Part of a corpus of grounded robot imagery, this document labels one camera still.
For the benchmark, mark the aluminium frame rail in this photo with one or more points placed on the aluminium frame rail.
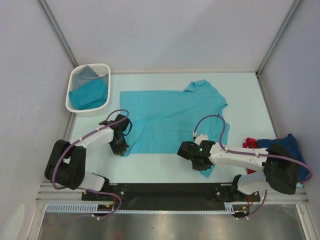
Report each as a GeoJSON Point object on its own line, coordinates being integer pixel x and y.
{"type": "Point", "coordinates": [47, 194]}

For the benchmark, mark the red folded shirt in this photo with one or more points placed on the red folded shirt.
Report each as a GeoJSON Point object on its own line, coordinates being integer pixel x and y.
{"type": "Point", "coordinates": [250, 143]}

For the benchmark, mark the white plastic laundry basket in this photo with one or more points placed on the white plastic laundry basket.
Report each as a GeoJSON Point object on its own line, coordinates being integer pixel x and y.
{"type": "Point", "coordinates": [104, 72]}

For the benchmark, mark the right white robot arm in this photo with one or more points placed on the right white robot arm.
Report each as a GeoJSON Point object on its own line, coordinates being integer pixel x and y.
{"type": "Point", "coordinates": [270, 171]}

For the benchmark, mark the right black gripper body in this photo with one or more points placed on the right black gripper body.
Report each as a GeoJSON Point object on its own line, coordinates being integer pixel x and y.
{"type": "Point", "coordinates": [197, 167]}

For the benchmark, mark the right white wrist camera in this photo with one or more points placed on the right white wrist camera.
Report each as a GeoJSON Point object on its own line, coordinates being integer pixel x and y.
{"type": "Point", "coordinates": [198, 138]}

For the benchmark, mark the white slotted cable duct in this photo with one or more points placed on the white slotted cable duct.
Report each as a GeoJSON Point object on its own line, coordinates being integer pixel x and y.
{"type": "Point", "coordinates": [104, 208]}

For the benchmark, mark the teal shirt in basket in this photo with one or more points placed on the teal shirt in basket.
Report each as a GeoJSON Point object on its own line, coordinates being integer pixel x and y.
{"type": "Point", "coordinates": [91, 95]}

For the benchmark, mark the navy blue folded shirt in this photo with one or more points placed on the navy blue folded shirt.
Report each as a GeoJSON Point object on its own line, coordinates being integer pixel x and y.
{"type": "Point", "coordinates": [290, 145]}

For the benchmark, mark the grey shirt in basket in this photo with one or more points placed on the grey shirt in basket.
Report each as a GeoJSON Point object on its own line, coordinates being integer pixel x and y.
{"type": "Point", "coordinates": [85, 75]}

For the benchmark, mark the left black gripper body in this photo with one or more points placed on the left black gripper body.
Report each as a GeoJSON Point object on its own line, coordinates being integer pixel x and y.
{"type": "Point", "coordinates": [119, 146]}

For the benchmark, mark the light teal polo shirt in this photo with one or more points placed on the light teal polo shirt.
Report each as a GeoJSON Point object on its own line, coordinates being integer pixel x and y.
{"type": "Point", "coordinates": [163, 119]}

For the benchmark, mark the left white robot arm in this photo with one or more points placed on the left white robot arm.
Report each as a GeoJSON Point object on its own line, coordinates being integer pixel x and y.
{"type": "Point", "coordinates": [66, 167]}

